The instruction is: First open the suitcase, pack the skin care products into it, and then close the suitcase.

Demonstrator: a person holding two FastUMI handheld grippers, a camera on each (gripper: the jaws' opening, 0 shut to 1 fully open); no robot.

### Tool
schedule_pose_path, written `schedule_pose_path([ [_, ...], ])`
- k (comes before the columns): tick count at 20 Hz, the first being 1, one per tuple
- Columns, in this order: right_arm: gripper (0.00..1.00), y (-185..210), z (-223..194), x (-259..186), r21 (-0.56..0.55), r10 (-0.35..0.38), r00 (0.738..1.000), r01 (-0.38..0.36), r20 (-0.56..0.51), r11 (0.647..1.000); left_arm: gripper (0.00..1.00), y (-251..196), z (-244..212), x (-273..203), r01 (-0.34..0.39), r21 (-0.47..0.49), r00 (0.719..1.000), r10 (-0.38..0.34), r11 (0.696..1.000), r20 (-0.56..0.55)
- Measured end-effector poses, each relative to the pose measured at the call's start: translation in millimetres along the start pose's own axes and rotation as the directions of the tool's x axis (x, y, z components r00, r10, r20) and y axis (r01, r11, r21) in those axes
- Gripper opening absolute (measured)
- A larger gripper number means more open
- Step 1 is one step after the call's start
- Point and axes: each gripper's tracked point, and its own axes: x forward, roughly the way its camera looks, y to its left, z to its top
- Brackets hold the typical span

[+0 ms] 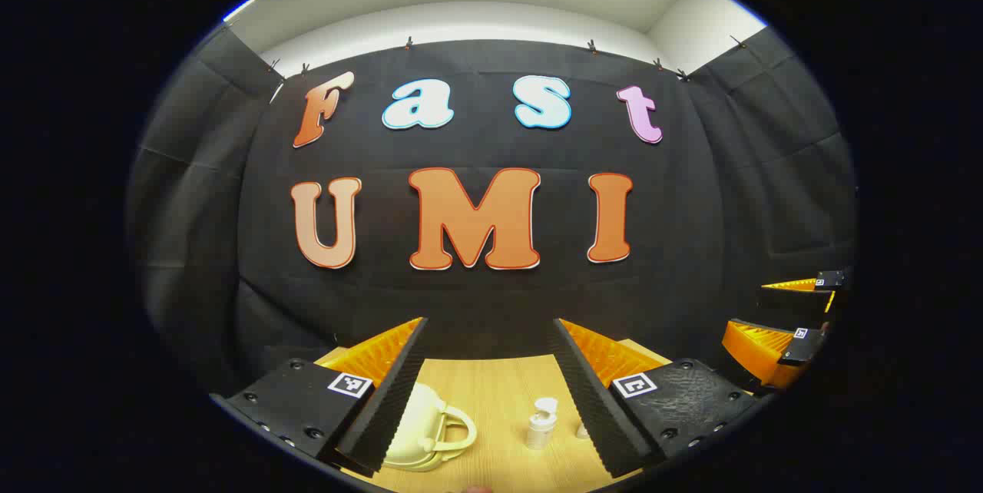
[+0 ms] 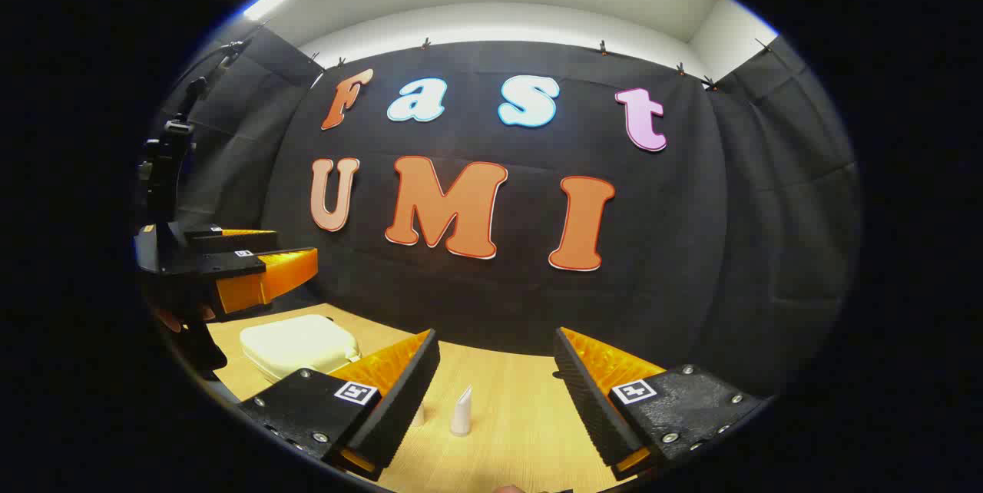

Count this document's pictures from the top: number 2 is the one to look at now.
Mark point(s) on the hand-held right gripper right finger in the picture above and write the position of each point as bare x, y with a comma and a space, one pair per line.
591, 401

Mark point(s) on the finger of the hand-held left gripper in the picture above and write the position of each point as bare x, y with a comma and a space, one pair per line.
215, 263
215, 241

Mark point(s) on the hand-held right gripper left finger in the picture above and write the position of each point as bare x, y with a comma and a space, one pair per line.
399, 401

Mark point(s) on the white squeeze tube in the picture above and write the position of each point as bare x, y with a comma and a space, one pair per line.
461, 412

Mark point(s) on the cream small suitcase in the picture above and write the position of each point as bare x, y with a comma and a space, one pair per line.
299, 343

